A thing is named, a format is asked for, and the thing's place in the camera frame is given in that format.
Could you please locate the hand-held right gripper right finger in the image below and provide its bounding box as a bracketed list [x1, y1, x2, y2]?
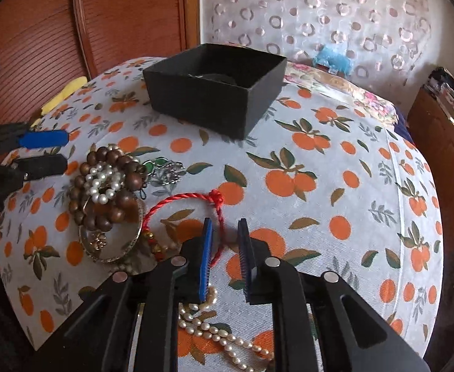
[237, 218, 431, 372]

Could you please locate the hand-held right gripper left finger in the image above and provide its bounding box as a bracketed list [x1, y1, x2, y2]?
[29, 218, 214, 372]

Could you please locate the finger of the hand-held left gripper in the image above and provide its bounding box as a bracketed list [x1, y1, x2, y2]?
[14, 154, 68, 181]
[0, 124, 68, 152]

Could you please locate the red cord bracelet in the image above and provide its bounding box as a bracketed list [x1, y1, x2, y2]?
[142, 188, 228, 272]

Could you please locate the white pearl bracelet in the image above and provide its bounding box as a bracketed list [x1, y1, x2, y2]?
[84, 162, 125, 204]

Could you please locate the long pearl necklace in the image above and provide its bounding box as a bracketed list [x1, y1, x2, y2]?
[177, 284, 276, 372]

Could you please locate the silver bangle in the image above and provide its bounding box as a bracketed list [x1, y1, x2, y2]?
[79, 197, 145, 265]

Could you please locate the brown wooden bead bracelet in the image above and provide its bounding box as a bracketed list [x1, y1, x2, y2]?
[68, 145, 149, 235]

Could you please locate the silver jewelry with green stone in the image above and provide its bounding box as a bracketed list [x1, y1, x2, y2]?
[142, 157, 187, 195]

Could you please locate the black cardboard box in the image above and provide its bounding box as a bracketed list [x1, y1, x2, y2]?
[142, 43, 288, 140]

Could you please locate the yellow plush toy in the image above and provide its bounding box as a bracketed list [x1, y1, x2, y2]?
[29, 76, 89, 129]

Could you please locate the white cloth with orange print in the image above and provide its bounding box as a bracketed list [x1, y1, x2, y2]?
[0, 57, 444, 372]

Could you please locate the wooden slatted wardrobe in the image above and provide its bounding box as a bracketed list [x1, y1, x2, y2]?
[0, 0, 201, 133]

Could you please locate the floral blanket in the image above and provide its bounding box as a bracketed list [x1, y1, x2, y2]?
[283, 62, 400, 133]

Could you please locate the dark blue bedsheet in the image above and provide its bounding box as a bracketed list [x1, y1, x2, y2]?
[393, 112, 410, 141]

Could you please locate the blue plastic bag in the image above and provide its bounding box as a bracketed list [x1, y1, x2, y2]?
[314, 44, 354, 77]

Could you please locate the wooden side cabinet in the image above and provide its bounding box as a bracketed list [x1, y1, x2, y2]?
[407, 85, 454, 265]

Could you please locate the sheer cloth with circle pattern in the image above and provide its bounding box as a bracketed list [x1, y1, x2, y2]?
[200, 0, 454, 114]

